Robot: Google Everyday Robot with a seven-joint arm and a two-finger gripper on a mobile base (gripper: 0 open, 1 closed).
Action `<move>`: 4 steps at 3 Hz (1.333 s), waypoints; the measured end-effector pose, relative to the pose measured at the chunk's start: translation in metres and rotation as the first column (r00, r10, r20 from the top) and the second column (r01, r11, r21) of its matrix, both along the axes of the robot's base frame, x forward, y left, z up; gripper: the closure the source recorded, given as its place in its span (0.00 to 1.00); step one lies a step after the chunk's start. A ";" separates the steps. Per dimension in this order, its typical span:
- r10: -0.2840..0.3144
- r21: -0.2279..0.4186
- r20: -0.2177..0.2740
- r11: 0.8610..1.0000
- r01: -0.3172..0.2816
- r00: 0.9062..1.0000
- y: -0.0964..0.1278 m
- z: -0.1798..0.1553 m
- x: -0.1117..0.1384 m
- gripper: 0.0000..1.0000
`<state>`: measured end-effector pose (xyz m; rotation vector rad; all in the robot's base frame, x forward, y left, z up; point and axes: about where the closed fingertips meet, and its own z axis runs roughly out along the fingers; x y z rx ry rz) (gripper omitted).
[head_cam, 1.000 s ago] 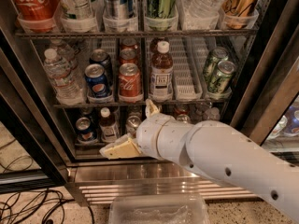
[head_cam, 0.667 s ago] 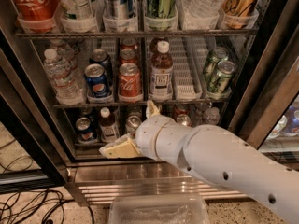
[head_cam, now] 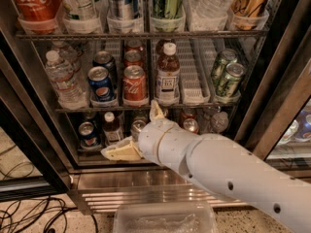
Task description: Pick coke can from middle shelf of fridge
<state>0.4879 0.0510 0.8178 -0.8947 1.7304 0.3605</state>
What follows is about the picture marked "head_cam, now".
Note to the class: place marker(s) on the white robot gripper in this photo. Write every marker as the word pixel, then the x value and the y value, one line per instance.
pixel 150 140

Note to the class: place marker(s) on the red coke can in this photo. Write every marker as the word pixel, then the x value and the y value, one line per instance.
pixel 134 83
pixel 134 45
pixel 133 57

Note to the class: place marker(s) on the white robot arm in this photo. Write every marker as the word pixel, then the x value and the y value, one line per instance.
pixel 221 167

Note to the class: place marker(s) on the bottom shelf silver green can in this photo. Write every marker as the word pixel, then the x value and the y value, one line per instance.
pixel 136 127

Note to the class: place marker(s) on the bottom shelf tea bottle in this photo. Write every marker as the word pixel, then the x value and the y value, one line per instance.
pixel 112 128

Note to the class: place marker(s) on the bottom shelf red can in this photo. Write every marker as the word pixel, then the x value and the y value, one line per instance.
pixel 191 125

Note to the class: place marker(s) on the bottom shelf pepsi can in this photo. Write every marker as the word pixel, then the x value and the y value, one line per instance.
pixel 89 134

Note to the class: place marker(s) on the front blue pepsi can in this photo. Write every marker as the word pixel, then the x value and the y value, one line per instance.
pixel 100 84

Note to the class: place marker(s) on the blue pepsi can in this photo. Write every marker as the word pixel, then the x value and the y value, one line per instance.
pixel 100 84
pixel 104 59

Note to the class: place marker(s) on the bottom shelf water bottle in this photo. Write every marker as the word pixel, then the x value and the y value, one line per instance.
pixel 217 123

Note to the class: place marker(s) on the rear blue pepsi can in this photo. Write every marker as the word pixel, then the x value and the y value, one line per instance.
pixel 104 59

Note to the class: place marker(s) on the empty white shelf tray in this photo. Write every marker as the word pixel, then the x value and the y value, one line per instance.
pixel 193 86

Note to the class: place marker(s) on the front green can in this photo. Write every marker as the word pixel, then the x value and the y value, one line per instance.
pixel 230 79

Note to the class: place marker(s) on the rear green can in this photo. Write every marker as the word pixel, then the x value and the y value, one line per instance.
pixel 223 58

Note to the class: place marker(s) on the top shelf blue silver can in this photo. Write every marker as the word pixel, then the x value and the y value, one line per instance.
pixel 124 9

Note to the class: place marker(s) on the top shelf green bottle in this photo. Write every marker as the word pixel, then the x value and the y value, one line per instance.
pixel 167 9

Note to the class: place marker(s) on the right glass fridge door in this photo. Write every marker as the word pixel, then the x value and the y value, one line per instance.
pixel 281 137

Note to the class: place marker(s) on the top shelf sprite bottle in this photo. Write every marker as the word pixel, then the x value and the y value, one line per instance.
pixel 80 9

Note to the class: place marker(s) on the top shelf orange bottle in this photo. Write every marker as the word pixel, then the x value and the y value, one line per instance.
pixel 249 8

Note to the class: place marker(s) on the front brown tea bottle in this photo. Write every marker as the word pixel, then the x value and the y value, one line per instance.
pixel 167 75

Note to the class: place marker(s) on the brown tea bottle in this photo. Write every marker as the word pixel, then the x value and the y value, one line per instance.
pixel 161 46
pixel 167 75

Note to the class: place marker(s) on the front clear water bottle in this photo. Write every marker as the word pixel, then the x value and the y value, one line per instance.
pixel 66 83

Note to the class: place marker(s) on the clear water bottle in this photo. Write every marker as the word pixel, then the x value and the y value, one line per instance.
pixel 66 83
pixel 68 53

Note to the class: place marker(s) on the rear brown tea bottle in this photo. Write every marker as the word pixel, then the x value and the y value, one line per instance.
pixel 161 46

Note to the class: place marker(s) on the clear plastic bin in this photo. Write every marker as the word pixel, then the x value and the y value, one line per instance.
pixel 172 217

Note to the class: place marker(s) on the rear clear water bottle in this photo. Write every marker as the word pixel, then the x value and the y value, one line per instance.
pixel 68 53

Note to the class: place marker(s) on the large coca-cola bottle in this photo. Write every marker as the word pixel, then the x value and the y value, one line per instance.
pixel 38 16

